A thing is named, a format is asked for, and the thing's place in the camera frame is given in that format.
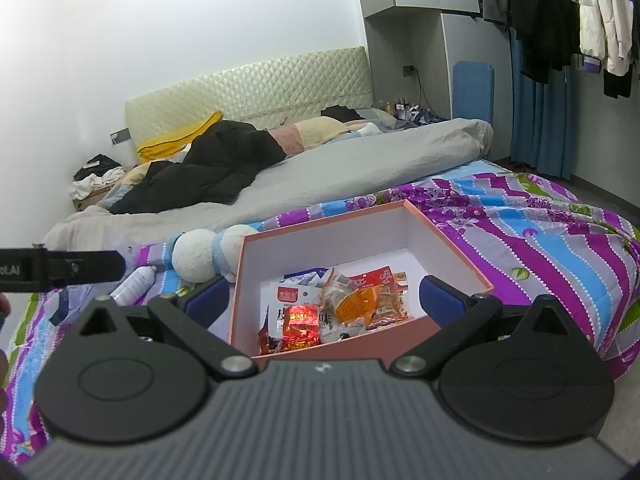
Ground yellow cloth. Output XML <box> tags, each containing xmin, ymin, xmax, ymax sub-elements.
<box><xmin>136</xmin><ymin>110</ymin><xmax>225</xmax><ymax>163</ymax></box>

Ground beige pillow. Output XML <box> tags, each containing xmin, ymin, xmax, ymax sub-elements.
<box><xmin>292</xmin><ymin>116</ymin><xmax>351</xmax><ymax>151</ymax></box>

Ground pile of clothes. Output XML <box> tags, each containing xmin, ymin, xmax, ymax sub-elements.
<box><xmin>70</xmin><ymin>152</ymin><xmax>126</xmax><ymax>201</ymax></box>

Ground white spray bottle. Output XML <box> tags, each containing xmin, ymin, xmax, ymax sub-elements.
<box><xmin>107</xmin><ymin>266</ymin><xmax>158</xmax><ymax>307</ymax></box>

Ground hanging white puffer jacket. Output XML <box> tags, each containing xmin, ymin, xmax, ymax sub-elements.
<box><xmin>577</xmin><ymin>0</ymin><xmax>636</xmax><ymax>76</ymax></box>

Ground bedside clutter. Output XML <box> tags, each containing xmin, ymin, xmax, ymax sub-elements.
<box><xmin>377</xmin><ymin>97</ymin><xmax>448</xmax><ymax>128</ymax></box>

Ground white and blue plush toy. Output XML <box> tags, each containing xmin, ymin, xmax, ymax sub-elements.
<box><xmin>170</xmin><ymin>225</ymin><xmax>248</xmax><ymax>283</ymax></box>

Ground translucent plastic bag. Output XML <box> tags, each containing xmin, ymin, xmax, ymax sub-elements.
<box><xmin>47</xmin><ymin>285</ymin><xmax>113</xmax><ymax>326</ymax></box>

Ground white label snack packet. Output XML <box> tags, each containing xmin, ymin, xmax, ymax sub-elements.
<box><xmin>257</xmin><ymin>280</ymin><xmax>351</xmax><ymax>356</ymax></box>

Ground hanging black coat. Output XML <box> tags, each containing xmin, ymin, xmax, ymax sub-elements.
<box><xmin>507</xmin><ymin>0</ymin><xmax>583</xmax><ymax>83</ymax></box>

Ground small red snack packet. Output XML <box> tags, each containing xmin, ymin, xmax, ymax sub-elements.
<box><xmin>281</xmin><ymin>304</ymin><xmax>321</xmax><ymax>352</ymax></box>

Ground cream quilted headboard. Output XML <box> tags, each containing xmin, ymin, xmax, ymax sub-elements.
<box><xmin>124</xmin><ymin>46</ymin><xmax>376</xmax><ymax>153</ymax></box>

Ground black jacket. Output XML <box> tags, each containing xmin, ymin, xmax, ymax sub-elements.
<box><xmin>107</xmin><ymin>120</ymin><xmax>288</xmax><ymax>215</ymax></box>

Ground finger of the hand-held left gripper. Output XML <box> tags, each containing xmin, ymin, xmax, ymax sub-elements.
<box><xmin>47</xmin><ymin>251</ymin><xmax>126</xmax><ymax>288</ymax></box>

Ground red label sausage snack packet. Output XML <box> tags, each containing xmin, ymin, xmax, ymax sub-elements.
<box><xmin>347</xmin><ymin>266</ymin><xmax>411</xmax><ymax>331</ymax></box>

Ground grey white cabinet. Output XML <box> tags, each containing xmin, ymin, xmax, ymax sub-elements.
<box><xmin>352</xmin><ymin>0</ymin><xmax>513</xmax><ymax>161</ymax></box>

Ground dark clothes on pillow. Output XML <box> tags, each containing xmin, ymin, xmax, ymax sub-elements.
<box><xmin>320</xmin><ymin>105</ymin><xmax>368</xmax><ymax>123</ymax></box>

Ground pink cardboard box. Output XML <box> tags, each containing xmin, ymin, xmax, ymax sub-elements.
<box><xmin>229</xmin><ymin>199</ymin><xmax>496</xmax><ymax>358</ymax></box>

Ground pink pillow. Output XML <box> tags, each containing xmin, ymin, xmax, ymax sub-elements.
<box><xmin>267</xmin><ymin>125</ymin><xmax>306</xmax><ymax>158</ymax></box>

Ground orange snack packet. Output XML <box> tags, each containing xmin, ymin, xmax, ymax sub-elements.
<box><xmin>320</xmin><ymin>270</ymin><xmax>386</xmax><ymax>331</ymax></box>

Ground blue pad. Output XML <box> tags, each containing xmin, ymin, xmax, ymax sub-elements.
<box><xmin>451</xmin><ymin>60</ymin><xmax>496</xmax><ymax>121</ymax></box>

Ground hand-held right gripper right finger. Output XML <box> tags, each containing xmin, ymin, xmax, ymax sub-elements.
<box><xmin>392</xmin><ymin>275</ymin><xmax>573</xmax><ymax>378</ymax></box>

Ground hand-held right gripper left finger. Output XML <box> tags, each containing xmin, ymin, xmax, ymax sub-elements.
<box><xmin>75</xmin><ymin>276</ymin><xmax>258</xmax><ymax>378</ymax></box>

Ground blue and white snack packet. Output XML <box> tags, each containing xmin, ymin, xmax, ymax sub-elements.
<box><xmin>282</xmin><ymin>267</ymin><xmax>333</xmax><ymax>291</ymax></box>

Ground blue curtain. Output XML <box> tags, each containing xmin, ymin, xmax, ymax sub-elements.
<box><xmin>510</xmin><ymin>25</ymin><xmax>583</xmax><ymax>181</ymax></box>

